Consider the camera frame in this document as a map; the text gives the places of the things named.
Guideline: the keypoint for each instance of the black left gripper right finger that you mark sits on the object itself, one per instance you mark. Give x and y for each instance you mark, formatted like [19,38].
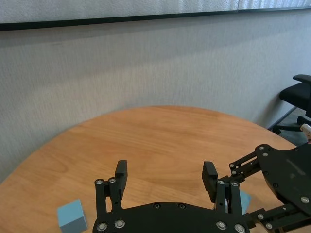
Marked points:
[209,182]

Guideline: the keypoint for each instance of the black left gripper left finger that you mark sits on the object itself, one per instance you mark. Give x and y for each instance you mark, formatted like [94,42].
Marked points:
[121,179]

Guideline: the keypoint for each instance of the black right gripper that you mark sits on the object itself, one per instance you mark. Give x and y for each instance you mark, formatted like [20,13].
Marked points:
[289,174]

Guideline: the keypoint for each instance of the blue cube block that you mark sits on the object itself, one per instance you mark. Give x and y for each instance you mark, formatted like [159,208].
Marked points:
[71,217]
[246,202]

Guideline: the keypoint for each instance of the black office chair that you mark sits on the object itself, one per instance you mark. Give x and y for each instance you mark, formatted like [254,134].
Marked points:
[296,94]

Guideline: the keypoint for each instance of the black wall trim strip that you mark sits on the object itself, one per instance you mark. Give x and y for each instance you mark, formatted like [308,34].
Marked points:
[97,20]

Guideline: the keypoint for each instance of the white wall panel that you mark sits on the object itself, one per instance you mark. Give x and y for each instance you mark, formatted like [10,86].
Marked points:
[121,7]

